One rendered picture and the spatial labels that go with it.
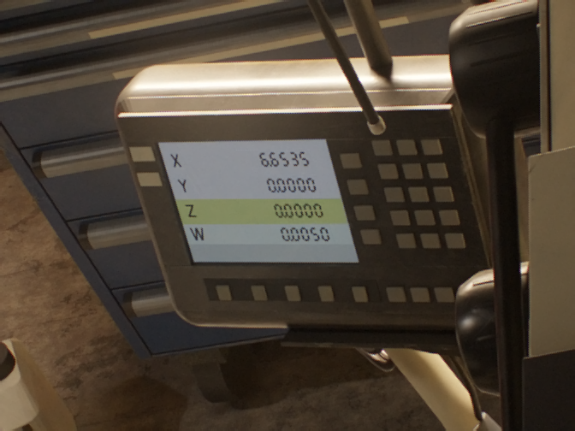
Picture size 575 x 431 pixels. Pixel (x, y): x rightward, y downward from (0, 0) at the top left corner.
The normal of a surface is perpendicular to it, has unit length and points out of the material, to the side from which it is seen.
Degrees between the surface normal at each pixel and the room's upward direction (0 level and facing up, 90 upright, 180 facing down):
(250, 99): 15
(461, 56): 36
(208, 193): 70
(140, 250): 90
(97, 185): 90
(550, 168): 0
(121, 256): 90
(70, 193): 90
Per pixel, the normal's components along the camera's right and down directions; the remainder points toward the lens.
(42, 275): -0.36, -0.64
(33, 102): -0.11, 0.76
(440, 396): -0.18, 0.17
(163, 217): -0.39, 0.51
